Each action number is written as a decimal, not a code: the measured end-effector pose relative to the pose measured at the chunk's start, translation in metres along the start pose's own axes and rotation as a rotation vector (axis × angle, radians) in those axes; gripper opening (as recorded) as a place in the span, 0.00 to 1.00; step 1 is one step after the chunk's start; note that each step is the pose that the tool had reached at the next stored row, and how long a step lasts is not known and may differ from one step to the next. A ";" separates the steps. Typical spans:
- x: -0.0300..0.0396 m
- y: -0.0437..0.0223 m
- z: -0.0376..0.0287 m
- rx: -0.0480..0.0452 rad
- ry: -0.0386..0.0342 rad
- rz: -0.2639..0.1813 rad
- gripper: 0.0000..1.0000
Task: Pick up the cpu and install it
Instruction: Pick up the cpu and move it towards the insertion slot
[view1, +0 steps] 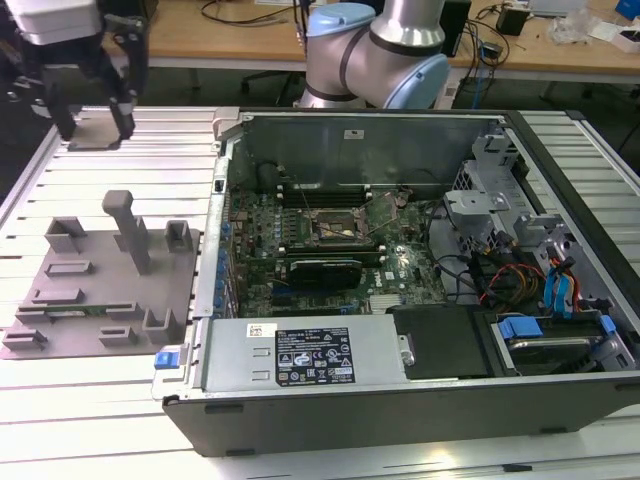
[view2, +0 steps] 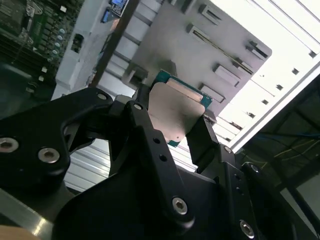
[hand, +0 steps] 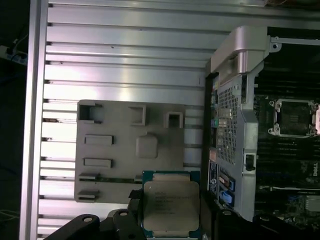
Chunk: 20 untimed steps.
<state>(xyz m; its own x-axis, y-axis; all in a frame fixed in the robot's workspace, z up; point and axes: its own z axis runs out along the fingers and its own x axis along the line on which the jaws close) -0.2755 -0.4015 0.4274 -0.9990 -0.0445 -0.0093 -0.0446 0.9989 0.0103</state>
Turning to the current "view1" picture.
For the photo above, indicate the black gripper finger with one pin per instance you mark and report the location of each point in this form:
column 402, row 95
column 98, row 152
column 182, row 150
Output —
column 57, row 100
column 134, row 65

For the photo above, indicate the silver square CPU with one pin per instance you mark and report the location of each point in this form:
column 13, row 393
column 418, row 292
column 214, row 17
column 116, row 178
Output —
column 94, row 146

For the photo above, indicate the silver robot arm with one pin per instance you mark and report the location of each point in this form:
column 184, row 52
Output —
column 395, row 30

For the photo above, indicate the CPU socket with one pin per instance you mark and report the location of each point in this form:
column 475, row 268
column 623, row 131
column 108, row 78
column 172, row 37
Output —
column 334, row 222

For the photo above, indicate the wooden desk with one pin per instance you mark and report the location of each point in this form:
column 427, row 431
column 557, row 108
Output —
column 225, row 40

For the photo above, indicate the pale grey case latch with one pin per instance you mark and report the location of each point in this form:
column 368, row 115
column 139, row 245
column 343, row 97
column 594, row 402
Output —
column 225, row 122

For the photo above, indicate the grey parts rack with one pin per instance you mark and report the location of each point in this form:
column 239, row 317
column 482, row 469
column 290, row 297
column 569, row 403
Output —
column 100, row 295

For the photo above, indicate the black RAM slot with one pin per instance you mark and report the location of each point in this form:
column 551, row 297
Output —
column 330, row 251
column 371, row 260
column 371, row 255
column 330, row 246
column 340, row 199
column 340, row 204
column 340, row 194

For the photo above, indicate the blue case latch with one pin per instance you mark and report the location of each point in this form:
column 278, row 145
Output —
column 166, row 361

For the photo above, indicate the black graphics card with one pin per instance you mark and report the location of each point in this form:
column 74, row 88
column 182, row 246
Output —
column 325, row 274

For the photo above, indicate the black expansion slot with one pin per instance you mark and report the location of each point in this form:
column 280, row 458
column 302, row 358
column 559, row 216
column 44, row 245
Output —
column 310, row 301

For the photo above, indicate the round coin battery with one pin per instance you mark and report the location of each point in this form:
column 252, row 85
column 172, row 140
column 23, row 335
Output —
column 401, row 200

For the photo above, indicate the grey power supply unit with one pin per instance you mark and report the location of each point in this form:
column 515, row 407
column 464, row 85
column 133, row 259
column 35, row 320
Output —
column 235, row 360

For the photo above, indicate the green motherboard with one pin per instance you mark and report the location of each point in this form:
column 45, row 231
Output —
column 400, row 240

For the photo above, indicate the silver chipset heatsink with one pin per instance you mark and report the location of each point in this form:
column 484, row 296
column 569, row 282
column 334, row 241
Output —
column 387, row 302

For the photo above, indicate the grey metal disk bay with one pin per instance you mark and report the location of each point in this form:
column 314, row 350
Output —
column 475, row 202

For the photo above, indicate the small black box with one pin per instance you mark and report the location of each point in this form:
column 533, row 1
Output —
column 512, row 22

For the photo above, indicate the black plastic drive cover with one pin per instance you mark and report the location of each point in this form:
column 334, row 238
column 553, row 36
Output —
column 440, row 345

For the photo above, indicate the open black PC case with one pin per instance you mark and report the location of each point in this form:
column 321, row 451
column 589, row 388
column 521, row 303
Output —
column 350, row 420

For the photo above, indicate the clear plastic bag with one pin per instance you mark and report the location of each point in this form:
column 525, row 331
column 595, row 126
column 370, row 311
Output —
column 570, row 27

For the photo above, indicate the hard disk blue carrier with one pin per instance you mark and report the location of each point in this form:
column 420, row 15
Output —
column 520, row 327

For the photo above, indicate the white cardboard box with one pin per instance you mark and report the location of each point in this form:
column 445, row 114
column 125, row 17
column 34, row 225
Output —
column 627, row 42

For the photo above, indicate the blue box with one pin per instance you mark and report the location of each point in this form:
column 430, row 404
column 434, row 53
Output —
column 630, row 7

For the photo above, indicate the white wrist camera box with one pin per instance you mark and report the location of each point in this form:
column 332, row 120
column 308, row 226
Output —
column 60, row 20

